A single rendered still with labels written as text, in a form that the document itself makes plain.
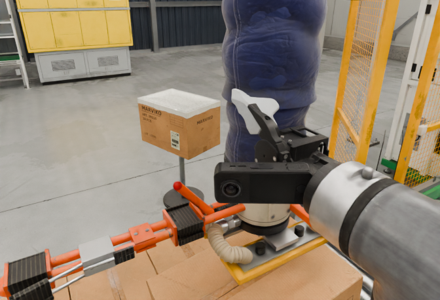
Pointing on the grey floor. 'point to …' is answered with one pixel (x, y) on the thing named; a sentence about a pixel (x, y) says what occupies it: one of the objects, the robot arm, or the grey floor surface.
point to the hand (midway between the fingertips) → (227, 135)
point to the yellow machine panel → (75, 23)
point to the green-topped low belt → (13, 64)
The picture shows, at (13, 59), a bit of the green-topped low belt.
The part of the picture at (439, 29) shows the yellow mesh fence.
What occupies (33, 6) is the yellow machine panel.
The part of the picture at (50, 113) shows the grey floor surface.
